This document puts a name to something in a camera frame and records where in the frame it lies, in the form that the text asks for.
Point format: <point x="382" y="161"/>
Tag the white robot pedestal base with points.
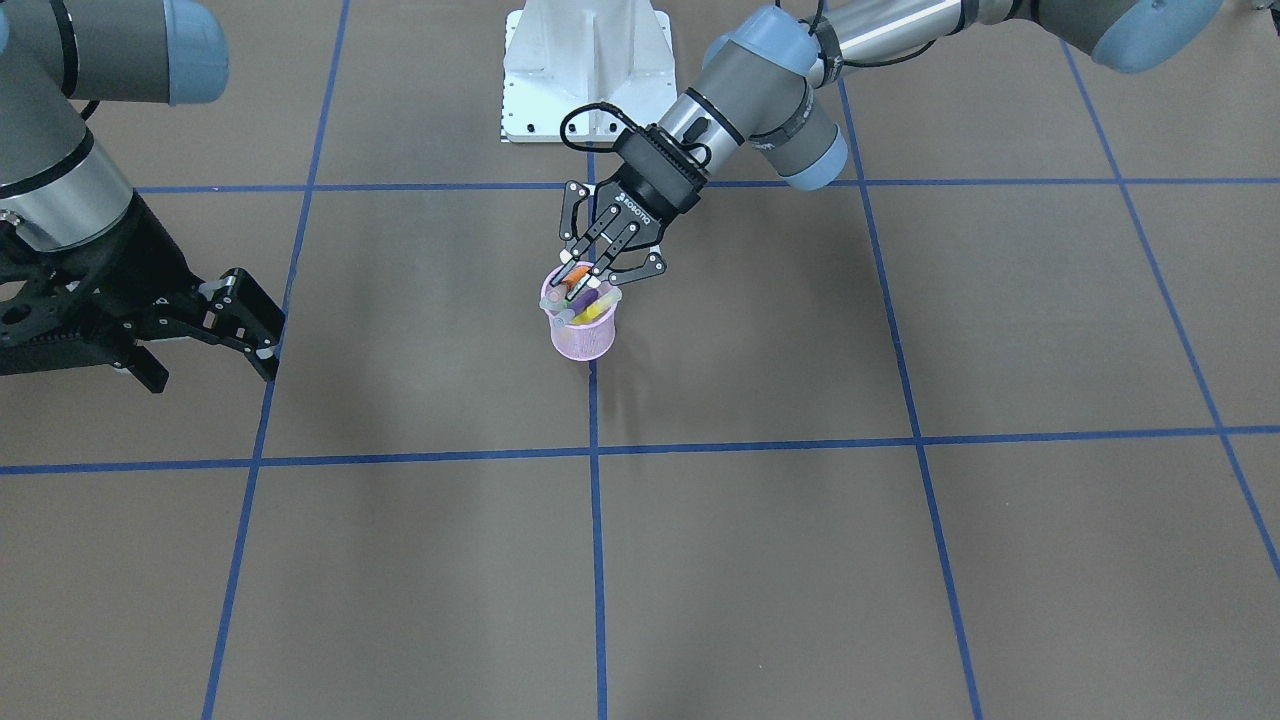
<point x="560" y="55"/>

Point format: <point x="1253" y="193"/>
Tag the purple highlighter pen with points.
<point x="576" y="307"/>

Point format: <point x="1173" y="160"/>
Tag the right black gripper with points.
<point x="152" y="262"/>

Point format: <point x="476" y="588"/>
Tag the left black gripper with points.
<point x="655" y="183"/>

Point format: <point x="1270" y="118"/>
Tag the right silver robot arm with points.
<point x="60" y="60"/>

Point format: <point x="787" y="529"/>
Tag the yellow highlighter pen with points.
<point x="599" y="307"/>

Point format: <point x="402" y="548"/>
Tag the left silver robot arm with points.
<point x="758" y="87"/>

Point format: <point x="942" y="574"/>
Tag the orange highlighter pen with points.
<point x="572" y="281"/>

